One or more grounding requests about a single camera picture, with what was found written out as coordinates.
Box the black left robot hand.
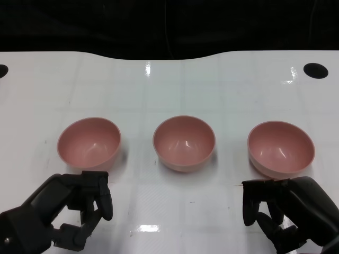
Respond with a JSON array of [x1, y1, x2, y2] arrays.
[[0, 170, 114, 251]]

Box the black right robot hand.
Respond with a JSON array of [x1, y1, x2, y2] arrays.
[[242, 176, 339, 252]]

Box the pink plastic bowl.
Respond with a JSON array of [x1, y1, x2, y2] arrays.
[[153, 115, 216, 174], [247, 120, 316, 179], [57, 117, 122, 171]]

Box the black backdrop curtain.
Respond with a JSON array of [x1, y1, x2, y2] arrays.
[[0, 0, 339, 60]]

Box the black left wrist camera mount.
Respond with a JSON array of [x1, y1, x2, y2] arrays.
[[0, 207, 53, 254]]

